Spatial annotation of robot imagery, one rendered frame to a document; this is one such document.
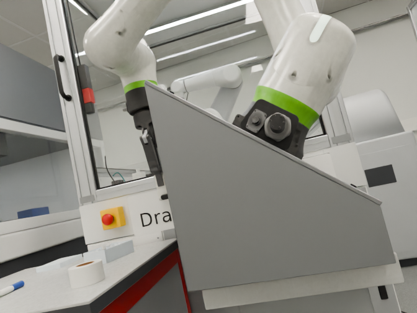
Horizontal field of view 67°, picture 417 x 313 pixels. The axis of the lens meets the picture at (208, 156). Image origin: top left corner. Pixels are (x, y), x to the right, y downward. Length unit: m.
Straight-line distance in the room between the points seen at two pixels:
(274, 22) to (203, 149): 0.45
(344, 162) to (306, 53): 0.62
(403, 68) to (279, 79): 4.19
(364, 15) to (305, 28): 4.27
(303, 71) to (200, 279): 0.37
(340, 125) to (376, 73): 3.51
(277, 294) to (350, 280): 0.10
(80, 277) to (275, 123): 0.51
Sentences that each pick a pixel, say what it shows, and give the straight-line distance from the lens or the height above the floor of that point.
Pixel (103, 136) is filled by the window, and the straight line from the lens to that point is 1.28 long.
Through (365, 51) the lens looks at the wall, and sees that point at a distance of 4.69.
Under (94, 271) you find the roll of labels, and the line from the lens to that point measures 0.74.
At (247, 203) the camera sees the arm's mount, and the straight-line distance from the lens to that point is 0.44.
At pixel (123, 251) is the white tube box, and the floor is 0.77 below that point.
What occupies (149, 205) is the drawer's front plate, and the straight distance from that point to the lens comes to 0.88.
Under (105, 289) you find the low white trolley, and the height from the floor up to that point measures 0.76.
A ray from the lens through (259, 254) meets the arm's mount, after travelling 0.45.
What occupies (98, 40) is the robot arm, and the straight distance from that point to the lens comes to 0.77.
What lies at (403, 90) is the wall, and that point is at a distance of 4.65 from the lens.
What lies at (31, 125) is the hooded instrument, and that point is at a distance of 1.77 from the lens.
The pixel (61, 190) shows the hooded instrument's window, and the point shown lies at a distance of 1.86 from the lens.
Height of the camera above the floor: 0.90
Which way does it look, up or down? 6 degrees up
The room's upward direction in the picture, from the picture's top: 13 degrees counter-clockwise
